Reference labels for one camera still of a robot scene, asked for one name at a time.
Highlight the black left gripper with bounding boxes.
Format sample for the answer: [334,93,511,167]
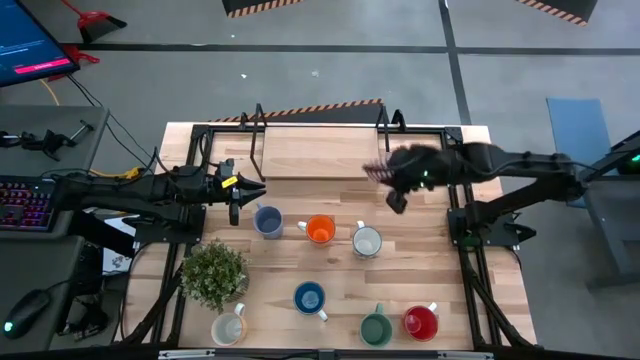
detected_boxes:
[199,159,268,210]

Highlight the wooden shelf board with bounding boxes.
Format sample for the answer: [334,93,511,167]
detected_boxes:
[260,125,381,181]

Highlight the orange mug white handle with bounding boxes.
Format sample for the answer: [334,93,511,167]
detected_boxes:
[297,214,337,247]

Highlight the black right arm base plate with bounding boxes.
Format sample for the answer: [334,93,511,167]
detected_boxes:
[446,202,539,249]

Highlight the backlit black keyboard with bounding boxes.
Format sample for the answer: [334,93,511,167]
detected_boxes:
[0,174,74,234]

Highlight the green potted plant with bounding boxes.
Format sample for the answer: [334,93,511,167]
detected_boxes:
[179,238,251,315]

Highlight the blue chair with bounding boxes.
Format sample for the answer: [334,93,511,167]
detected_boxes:
[545,96,615,209]

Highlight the blue mug white handle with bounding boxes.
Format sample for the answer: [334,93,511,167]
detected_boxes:
[292,280,330,323]

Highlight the long hazard-striped ramp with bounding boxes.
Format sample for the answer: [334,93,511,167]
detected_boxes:
[206,97,385,125]

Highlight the yellow floor cable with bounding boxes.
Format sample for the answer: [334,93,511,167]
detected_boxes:
[39,78,61,107]

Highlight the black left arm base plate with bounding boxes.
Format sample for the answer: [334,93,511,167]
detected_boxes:
[132,202,207,246]

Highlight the cream mug orange rim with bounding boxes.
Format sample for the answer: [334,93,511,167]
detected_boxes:
[210,302,248,347]

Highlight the grey side desk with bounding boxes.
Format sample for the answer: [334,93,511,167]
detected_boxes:
[0,104,111,239]

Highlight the green mug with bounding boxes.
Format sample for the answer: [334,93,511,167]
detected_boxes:
[359,302,394,348]

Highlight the white printed paper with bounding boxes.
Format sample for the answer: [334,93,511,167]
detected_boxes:
[101,246,134,275]

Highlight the grey-blue mug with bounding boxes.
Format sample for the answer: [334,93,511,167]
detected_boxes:
[252,202,285,240]

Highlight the red mug white handle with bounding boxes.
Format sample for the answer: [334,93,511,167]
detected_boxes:
[402,301,440,343]

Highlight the red stand base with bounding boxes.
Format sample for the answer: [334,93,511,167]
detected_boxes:
[47,43,101,82]

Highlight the dark mouse desk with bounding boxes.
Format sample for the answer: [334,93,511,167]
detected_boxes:
[0,234,86,354]

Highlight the red dustpan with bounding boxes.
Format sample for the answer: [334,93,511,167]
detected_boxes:
[59,0,128,44]

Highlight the black metal shelf frame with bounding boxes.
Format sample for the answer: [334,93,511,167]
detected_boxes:
[238,103,269,184]
[374,102,407,151]

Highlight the black hazard-striped ramp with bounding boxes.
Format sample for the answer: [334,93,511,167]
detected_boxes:
[514,0,600,27]
[221,0,305,20]

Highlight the grey metal desk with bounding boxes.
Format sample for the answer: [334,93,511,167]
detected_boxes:
[554,128,640,291]

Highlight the white mug blue flower print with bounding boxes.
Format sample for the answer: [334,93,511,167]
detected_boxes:
[352,219,384,260]

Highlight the black aluminium table frame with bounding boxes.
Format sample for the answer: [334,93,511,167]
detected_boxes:
[117,122,539,351]

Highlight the computer monitor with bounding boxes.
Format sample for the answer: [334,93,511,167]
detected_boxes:
[0,0,81,89]

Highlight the black device green light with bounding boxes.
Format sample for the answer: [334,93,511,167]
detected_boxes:
[617,149,640,176]

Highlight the black clamp tool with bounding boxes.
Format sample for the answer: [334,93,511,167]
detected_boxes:
[0,118,96,162]

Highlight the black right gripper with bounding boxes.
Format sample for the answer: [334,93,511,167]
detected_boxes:
[387,143,454,194]

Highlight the black computer mouse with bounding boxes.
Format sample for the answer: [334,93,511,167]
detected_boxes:
[2,288,53,341]

